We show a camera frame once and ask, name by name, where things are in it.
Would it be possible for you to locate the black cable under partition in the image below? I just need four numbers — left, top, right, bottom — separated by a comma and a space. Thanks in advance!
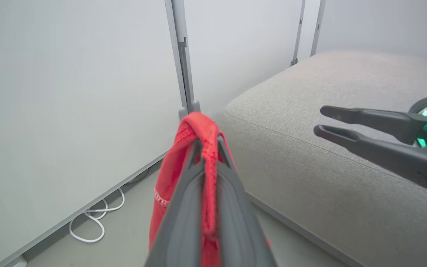
126, 168, 152, 185

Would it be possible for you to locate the white looped floor cable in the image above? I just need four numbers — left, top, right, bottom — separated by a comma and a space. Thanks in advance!
69, 187, 126, 244

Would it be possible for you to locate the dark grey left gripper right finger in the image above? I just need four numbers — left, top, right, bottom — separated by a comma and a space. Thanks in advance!
216, 135, 277, 267

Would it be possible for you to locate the grey fabric sofa seat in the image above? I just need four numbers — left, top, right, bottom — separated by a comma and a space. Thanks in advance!
213, 51, 427, 267

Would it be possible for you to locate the red fleece clothing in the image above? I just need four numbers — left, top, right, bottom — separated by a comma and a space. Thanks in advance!
149, 112, 271, 267

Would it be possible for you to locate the grey partition post with feet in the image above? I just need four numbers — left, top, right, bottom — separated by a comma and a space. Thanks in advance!
165, 0, 201, 120

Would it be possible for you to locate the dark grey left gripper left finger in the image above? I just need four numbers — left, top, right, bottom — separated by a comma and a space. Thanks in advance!
145, 139, 204, 267

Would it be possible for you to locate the thin grey partition post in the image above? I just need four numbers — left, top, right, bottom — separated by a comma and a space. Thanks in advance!
310, 0, 326, 57
291, 0, 306, 67

